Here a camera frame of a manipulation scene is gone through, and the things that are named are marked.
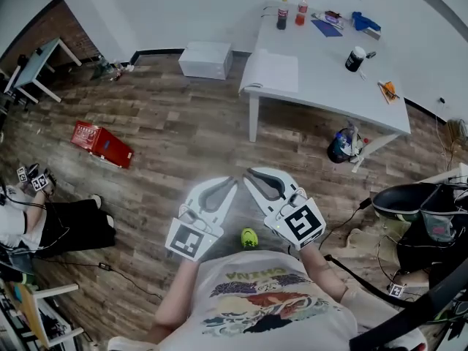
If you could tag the red cardboard box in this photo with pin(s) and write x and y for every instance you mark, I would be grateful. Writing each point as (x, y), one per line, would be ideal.
(109, 148)

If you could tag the blue booklet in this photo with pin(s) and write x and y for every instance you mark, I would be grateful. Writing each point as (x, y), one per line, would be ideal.
(327, 29)

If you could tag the red drink bottle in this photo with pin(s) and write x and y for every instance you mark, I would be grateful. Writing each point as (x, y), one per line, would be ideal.
(301, 13)

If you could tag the black trash bin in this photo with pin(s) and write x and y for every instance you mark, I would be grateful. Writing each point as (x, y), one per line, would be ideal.
(338, 150)

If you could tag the person's left forearm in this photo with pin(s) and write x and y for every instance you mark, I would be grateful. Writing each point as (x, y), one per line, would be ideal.
(179, 298)

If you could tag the small black clip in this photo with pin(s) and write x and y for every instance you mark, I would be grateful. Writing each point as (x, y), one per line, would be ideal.
(371, 54)

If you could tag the clear plastic bottle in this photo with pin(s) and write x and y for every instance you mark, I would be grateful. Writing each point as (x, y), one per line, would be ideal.
(104, 67)

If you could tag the yellow-green sneaker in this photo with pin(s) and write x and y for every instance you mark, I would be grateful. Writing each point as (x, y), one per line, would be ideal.
(249, 238)

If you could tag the person's right forearm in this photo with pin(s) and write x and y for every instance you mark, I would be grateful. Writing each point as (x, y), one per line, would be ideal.
(323, 276)

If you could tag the large white table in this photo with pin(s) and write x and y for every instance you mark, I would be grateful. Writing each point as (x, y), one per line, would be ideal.
(329, 82)

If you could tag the small white side table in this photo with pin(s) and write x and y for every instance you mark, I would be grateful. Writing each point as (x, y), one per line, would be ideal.
(34, 66)

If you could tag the person's printed white t-shirt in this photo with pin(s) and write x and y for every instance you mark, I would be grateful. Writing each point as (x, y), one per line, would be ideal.
(256, 298)

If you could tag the black power adapter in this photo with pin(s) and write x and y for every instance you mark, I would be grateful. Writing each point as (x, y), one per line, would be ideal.
(365, 203)
(105, 266)

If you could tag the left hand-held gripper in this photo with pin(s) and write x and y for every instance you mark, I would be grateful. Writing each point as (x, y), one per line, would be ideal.
(190, 240)

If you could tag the white microwave oven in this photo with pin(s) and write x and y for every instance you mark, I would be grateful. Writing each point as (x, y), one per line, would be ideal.
(204, 62)

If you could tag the orange packet with tool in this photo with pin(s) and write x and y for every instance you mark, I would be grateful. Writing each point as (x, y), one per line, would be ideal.
(388, 90)

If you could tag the grey small box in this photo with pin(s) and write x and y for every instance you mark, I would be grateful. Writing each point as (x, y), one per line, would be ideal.
(373, 34)

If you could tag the blue cloth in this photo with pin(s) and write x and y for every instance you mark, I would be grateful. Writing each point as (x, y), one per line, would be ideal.
(363, 20)

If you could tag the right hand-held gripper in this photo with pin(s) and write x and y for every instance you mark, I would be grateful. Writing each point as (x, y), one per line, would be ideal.
(303, 225)

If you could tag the dark cola bottle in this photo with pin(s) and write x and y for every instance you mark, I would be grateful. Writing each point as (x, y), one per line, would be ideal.
(282, 17)

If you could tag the white flat packet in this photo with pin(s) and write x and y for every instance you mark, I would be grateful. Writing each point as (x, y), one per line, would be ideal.
(331, 19)

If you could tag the white book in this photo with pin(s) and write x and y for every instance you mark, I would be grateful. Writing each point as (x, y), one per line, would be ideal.
(272, 69)

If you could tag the beige cloth bag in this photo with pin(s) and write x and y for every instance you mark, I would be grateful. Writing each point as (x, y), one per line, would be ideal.
(369, 241)

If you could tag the black jar white lid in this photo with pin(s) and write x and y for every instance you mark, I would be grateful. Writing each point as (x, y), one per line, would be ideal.
(354, 61)

